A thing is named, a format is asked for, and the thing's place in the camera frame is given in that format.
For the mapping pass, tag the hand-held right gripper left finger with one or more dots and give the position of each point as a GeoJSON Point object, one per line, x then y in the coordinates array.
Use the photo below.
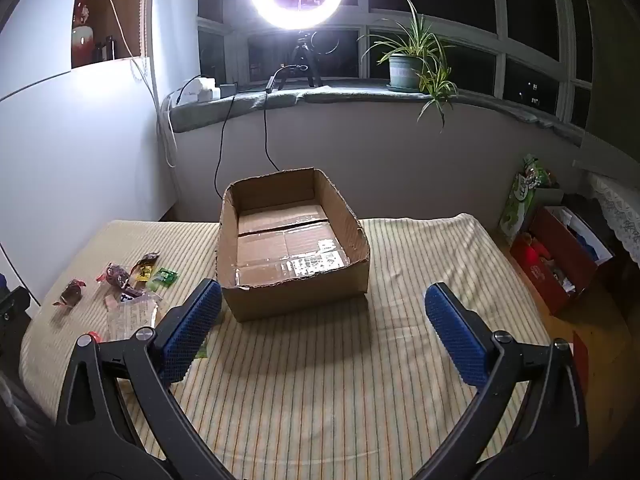
{"type": "Point", "coordinates": [192, 330]}

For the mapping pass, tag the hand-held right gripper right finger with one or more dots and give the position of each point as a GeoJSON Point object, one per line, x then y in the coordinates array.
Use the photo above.
{"type": "Point", "coordinates": [457, 335]}

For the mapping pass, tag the dark red wrapped candy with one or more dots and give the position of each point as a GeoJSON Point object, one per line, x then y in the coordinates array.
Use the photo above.
{"type": "Point", "coordinates": [70, 292]}

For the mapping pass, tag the yellow brown snack packet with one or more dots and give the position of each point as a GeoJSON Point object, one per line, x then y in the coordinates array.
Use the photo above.
{"type": "Point", "coordinates": [142, 269]}

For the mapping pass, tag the red cardboard box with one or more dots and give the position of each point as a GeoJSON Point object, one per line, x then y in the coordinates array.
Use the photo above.
{"type": "Point", "coordinates": [542, 280]}

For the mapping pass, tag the green snack bag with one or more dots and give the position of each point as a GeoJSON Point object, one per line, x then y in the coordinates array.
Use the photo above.
{"type": "Point", "coordinates": [515, 210]}

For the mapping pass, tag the striped beige blanket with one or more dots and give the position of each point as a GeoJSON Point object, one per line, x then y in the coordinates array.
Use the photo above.
{"type": "Point", "coordinates": [325, 385]}

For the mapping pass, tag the white lace cloth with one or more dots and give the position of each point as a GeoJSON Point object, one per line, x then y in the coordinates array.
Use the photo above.
{"type": "Point", "coordinates": [617, 205]}

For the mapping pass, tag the black power adapter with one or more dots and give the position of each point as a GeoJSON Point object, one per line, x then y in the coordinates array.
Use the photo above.
{"type": "Point", "coordinates": [229, 90]}

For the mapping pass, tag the black usb hub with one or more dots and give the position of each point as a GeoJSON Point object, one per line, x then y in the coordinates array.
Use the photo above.
{"type": "Point", "coordinates": [273, 83]}

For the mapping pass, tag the grey window sill cushion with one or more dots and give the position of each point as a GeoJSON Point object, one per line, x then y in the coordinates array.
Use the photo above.
{"type": "Point", "coordinates": [350, 95]}

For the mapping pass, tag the potted spider plant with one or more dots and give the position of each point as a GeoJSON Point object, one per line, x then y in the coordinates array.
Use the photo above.
{"type": "Point", "coordinates": [402, 72]}

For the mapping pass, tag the red vase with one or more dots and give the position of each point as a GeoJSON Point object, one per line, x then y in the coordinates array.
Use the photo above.
{"type": "Point", "coordinates": [84, 40]}

